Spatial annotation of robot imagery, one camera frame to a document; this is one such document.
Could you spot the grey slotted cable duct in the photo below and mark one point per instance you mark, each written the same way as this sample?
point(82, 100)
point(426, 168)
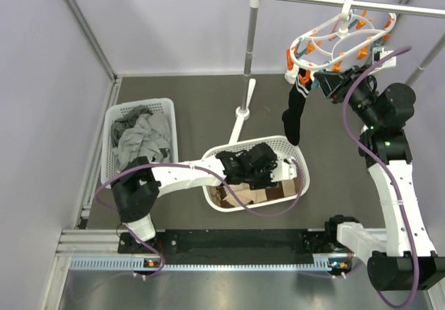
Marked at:
point(142, 264)

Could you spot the white sock on hanger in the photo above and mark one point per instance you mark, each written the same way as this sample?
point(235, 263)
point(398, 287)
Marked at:
point(291, 74)

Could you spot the white round clip hanger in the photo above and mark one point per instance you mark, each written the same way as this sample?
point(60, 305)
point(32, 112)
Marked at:
point(320, 52)

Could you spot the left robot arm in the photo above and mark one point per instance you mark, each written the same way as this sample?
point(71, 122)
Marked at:
point(136, 189)

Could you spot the black sock with white stripes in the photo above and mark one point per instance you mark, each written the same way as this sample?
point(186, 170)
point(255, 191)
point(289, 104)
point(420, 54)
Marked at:
point(291, 117)

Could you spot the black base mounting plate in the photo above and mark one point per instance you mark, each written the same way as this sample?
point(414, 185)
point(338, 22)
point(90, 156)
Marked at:
point(244, 246)

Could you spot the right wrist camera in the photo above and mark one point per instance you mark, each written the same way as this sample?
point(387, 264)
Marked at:
point(379, 53)

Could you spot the teal clothes peg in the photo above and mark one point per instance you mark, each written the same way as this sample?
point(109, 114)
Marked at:
point(314, 85)

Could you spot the white oval sock basket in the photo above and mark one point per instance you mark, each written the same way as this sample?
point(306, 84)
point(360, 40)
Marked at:
point(282, 148)

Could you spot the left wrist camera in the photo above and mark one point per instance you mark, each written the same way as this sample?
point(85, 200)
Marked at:
point(286, 169)

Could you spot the white drying rack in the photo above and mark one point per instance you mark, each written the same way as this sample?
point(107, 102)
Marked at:
point(243, 112)

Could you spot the grey clothes pile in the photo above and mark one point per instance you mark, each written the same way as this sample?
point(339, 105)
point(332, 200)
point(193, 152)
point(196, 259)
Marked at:
point(141, 133)

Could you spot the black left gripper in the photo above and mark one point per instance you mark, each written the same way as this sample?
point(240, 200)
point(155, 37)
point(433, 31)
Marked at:
point(266, 181)

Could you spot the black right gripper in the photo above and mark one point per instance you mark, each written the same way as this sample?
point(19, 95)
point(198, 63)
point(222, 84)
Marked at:
point(329, 81)

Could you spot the orange clothes peg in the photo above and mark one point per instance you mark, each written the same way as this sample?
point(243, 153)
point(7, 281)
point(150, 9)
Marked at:
point(304, 77)

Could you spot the white rectangular laundry basket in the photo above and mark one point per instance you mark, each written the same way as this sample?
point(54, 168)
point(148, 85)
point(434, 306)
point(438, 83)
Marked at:
point(164, 105)

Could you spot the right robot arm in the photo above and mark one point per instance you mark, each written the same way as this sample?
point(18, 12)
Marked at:
point(407, 257)

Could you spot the brown beige striped socks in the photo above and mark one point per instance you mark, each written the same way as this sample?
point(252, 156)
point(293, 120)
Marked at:
point(222, 198)

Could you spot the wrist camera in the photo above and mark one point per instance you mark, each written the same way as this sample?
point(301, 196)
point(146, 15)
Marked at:
point(379, 53)
point(286, 169)

